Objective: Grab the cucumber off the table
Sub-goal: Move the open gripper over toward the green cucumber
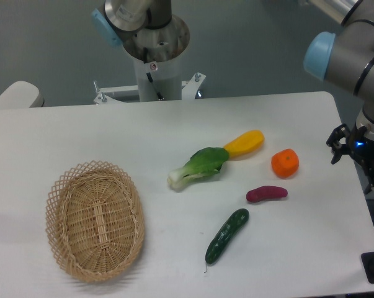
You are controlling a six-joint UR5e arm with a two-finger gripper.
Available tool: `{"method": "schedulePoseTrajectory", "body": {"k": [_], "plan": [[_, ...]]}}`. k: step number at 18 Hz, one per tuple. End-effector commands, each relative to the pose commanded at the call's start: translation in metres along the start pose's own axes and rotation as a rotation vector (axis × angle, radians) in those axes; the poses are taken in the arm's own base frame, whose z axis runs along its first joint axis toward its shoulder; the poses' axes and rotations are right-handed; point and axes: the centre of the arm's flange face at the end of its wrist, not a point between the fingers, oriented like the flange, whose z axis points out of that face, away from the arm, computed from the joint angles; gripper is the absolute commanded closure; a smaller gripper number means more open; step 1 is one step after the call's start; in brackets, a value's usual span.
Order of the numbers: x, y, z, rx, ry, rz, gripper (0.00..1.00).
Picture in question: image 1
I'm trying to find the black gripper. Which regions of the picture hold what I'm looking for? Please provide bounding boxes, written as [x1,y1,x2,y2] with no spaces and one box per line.
[326,124,374,194]

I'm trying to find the dark green cucumber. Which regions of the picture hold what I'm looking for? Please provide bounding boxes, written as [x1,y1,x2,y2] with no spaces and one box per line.
[204,208,250,273]

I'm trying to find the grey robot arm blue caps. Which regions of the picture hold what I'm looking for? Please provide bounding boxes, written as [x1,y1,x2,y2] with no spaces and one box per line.
[91,1,374,191]

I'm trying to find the orange fruit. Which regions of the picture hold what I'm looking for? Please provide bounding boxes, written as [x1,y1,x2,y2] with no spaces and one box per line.
[271,148,300,178]

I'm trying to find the purple sweet potato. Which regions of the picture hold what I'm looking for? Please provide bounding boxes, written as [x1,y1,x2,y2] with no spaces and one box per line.
[246,186,288,203]

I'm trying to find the yellow squash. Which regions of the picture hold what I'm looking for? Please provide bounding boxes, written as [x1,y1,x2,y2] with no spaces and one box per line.
[223,130,265,159]

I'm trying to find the green bok choy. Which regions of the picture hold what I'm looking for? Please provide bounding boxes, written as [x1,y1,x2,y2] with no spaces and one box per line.
[167,147,229,191]

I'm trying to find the woven wicker basket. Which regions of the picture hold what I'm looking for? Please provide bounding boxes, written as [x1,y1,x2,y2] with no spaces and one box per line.
[45,161,145,282]

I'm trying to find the white chair armrest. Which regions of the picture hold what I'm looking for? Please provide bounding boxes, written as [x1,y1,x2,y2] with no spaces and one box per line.
[0,81,45,110]

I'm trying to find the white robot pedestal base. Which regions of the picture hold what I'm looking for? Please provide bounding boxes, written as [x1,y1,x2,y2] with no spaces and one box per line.
[91,9,206,104]

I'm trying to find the black pedestal cable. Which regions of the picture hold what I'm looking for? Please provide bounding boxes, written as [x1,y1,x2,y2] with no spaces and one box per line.
[141,46,166,101]

